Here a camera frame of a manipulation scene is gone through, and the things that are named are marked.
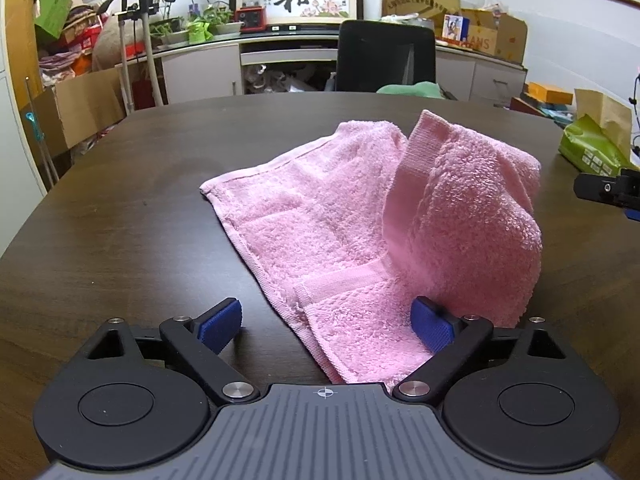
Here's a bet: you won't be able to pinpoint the dark red box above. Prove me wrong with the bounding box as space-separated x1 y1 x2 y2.
509 94 551 117

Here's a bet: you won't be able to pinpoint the white low cabinet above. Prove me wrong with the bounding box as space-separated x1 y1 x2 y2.
159 34 529 109

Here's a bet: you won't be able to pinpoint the beige metal cabinet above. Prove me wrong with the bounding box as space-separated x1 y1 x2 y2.
0 0 49 257

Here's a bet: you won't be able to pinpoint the black office chair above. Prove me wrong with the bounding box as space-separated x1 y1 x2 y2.
336 20 458 101

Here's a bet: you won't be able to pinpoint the green cloth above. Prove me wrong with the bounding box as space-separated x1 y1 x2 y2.
376 81 444 99

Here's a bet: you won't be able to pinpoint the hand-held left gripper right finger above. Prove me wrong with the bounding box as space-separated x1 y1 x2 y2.
392 296 569 406

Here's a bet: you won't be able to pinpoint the pile of cloths and boxes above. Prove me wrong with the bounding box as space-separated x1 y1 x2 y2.
37 0 122 79

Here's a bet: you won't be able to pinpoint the small blue picture box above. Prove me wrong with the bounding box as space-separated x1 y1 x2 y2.
442 14 471 41

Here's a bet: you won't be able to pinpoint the brown paper bag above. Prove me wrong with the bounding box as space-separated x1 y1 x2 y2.
574 88 634 159

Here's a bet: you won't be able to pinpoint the potted green plant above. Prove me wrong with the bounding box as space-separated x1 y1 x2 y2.
147 0 241 47

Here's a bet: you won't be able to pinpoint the orange box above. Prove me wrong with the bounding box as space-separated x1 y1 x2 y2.
527 82 575 106

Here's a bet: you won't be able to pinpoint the open cardboard box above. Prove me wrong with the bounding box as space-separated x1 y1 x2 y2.
20 67 126 162

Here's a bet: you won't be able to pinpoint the green foil bag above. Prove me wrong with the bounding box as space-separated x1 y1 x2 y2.
558 114 639 177

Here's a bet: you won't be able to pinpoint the green paper bag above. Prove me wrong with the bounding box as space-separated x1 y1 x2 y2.
34 0 74 46

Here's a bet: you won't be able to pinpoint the clear plastic bags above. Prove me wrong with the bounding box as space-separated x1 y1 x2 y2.
247 63 322 94

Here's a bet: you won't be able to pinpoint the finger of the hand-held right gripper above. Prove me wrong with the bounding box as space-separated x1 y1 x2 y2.
573 168 640 221

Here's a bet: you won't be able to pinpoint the printed cardboard box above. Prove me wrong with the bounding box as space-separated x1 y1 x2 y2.
459 7 529 66

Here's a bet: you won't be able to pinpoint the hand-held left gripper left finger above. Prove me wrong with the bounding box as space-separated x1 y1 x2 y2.
86 298 261 406

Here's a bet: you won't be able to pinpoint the metal pole with teal grip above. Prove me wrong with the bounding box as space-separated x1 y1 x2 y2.
23 76 61 184

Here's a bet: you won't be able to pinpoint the brown wooden cupboard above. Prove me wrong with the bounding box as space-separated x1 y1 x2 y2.
4 0 101 111

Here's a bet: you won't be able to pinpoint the pink towel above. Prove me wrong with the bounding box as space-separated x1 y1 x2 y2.
199 109 544 385

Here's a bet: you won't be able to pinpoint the green packet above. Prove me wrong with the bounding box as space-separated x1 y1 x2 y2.
188 17 215 44

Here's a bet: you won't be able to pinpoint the brown cardboard sheet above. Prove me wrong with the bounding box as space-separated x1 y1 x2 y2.
381 0 461 24

